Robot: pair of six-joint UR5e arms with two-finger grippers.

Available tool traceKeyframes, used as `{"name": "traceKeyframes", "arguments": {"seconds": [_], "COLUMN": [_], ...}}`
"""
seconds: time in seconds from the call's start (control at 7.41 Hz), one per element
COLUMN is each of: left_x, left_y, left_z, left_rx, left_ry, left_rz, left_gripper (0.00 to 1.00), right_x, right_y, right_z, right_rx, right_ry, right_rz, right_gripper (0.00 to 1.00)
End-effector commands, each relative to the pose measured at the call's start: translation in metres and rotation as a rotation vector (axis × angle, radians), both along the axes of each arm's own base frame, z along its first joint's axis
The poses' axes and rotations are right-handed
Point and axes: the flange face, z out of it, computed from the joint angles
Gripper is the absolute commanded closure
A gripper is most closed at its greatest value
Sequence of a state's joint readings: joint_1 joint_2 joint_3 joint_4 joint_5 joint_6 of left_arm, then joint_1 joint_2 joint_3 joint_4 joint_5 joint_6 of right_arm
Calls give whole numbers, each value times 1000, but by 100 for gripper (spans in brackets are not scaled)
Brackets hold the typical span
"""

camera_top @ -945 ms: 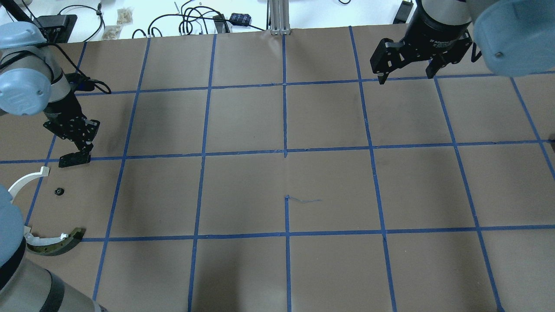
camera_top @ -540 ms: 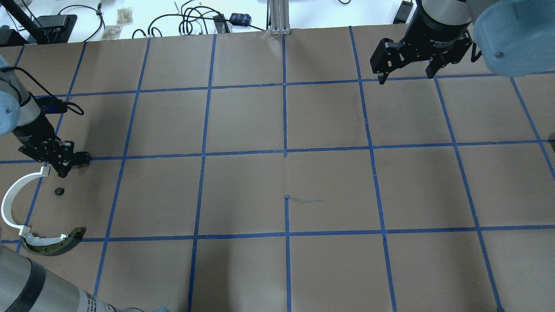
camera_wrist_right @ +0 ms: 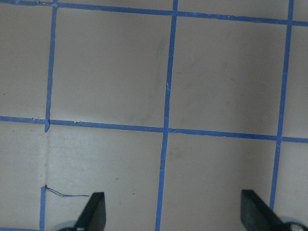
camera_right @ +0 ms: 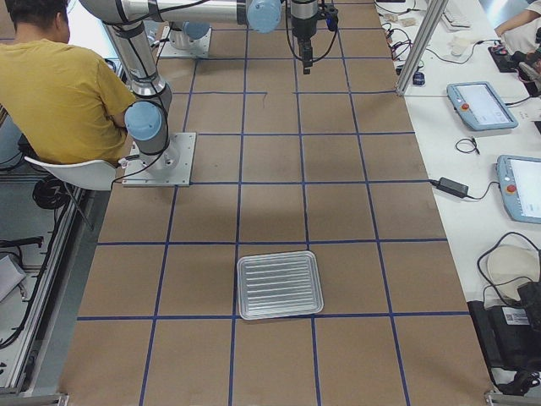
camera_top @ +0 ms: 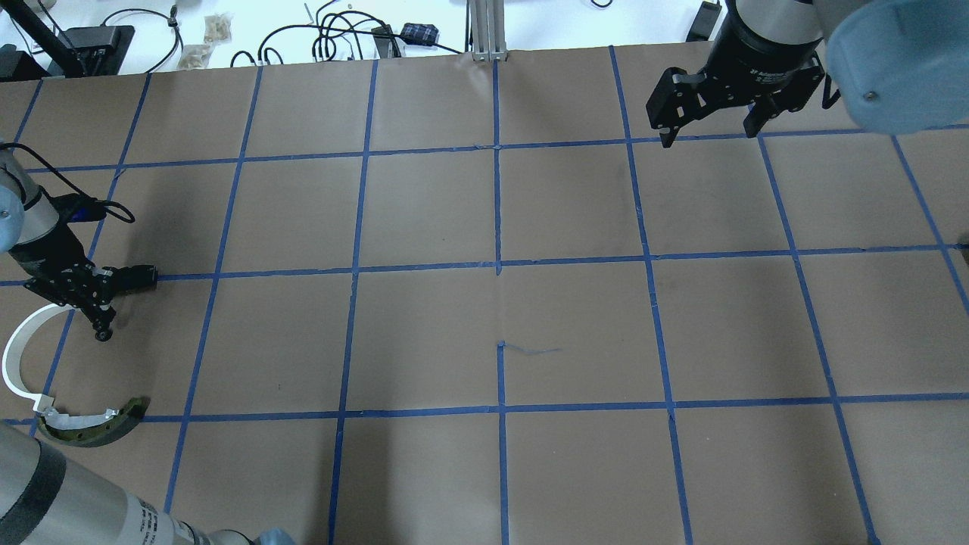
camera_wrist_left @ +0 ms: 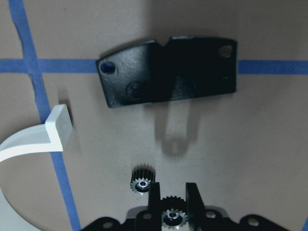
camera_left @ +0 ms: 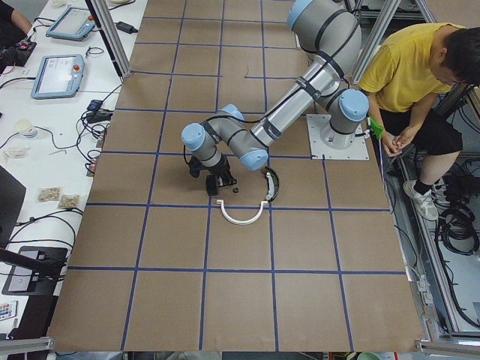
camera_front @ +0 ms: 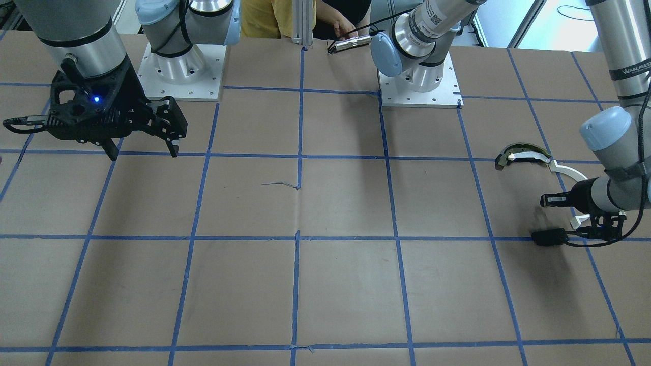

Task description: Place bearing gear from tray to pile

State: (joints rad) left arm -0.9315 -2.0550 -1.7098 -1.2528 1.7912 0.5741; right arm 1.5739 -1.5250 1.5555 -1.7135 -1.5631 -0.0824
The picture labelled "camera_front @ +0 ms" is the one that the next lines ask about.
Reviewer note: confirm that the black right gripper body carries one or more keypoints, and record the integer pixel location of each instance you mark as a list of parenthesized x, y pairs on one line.
[(130, 93)]

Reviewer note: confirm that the smartphone in hand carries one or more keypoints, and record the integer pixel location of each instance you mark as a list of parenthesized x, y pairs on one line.
[(343, 45)]

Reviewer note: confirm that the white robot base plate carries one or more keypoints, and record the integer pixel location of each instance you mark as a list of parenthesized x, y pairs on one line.
[(422, 86)]

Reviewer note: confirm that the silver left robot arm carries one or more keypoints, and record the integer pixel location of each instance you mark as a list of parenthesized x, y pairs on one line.
[(618, 136)]

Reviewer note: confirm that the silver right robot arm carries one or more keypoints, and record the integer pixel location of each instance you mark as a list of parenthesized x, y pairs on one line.
[(80, 30)]

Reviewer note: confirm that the white curved plastic arc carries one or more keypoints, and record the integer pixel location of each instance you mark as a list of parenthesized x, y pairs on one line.
[(578, 219)]

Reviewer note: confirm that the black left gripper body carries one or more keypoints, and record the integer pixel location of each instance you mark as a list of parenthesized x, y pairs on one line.
[(580, 194)]

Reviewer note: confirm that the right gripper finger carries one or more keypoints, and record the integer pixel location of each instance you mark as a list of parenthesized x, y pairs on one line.
[(165, 120), (111, 149)]

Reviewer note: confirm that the person in yellow shirt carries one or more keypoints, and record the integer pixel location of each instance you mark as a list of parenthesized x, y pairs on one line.
[(273, 19)]

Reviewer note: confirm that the green curved brake shoe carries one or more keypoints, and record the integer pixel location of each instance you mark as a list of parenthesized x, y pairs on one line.
[(521, 152)]

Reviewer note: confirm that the person's hand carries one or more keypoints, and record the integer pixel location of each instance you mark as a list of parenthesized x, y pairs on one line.
[(343, 29)]

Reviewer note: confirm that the aluminium frame post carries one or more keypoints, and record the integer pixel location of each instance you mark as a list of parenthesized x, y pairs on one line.
[(303, 13)]

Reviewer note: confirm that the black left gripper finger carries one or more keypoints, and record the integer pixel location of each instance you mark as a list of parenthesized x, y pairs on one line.
[(553, 237), (556, 200)]

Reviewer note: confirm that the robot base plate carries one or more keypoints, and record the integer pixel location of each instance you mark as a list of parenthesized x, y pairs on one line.
[(195, 76)]

